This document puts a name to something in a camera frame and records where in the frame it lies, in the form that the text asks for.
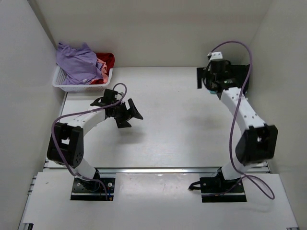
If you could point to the red t shirt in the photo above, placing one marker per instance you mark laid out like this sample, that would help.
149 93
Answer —
109 59

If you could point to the white plastic basket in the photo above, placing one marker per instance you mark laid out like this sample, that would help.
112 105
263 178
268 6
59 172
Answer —
60 76

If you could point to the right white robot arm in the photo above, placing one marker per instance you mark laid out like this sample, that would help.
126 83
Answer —
258 139

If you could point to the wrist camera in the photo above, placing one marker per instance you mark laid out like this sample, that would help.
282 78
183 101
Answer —
109 97
217 64

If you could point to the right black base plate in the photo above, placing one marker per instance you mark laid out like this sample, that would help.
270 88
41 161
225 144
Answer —
215 190

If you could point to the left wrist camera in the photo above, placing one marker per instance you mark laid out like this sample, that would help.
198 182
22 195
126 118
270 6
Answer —
109 97

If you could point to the black t shirt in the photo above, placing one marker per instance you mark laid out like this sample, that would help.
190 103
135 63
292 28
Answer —
236 75

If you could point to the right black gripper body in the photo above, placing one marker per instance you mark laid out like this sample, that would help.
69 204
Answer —
209 78

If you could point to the purple t shirt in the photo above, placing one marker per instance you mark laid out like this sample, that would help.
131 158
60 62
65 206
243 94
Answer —
80 64

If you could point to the pink t shirt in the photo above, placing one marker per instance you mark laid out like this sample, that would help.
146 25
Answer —
103 72

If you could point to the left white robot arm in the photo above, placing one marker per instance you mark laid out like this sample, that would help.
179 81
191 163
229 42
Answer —
66 146

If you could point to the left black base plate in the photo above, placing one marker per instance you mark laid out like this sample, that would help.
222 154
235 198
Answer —
96 190

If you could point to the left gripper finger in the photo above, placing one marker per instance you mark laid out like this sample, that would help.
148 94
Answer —
133 112
123 123

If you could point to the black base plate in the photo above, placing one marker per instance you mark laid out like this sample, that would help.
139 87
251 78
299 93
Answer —
215 190
96 190

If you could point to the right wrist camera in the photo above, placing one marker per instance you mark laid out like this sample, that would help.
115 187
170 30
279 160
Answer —
217 64

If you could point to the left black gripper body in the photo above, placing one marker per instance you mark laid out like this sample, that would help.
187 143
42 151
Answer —
120 111

